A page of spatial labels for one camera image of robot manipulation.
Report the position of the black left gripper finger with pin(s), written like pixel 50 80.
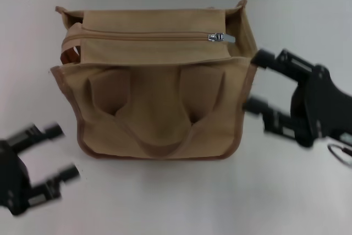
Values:
pixel 50 185
pixel 30 137

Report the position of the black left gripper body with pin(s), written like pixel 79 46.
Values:
pixel 12 180

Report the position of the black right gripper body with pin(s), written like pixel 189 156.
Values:
pixel 321 108

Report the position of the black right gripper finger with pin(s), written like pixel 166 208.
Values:
pixel 286 64
pixel 277 120

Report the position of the silver metal zipper pull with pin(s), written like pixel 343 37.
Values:
pixel 220 37

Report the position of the khaki canvas food bag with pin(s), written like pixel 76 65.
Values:
pixel 154 94

